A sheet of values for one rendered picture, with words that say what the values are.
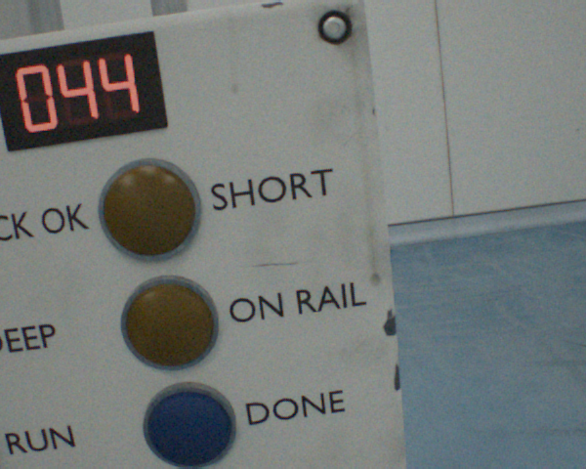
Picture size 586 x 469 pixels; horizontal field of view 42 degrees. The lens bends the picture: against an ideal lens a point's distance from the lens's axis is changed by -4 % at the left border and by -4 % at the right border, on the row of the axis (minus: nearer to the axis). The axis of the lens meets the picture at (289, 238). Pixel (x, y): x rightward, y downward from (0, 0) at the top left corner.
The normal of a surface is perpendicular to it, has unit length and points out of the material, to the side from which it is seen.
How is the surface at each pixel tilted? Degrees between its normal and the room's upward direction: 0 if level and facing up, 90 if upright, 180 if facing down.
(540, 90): 90
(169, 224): 92
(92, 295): 90
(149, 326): 89
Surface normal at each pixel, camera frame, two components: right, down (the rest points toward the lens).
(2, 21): 0.07, 0.26
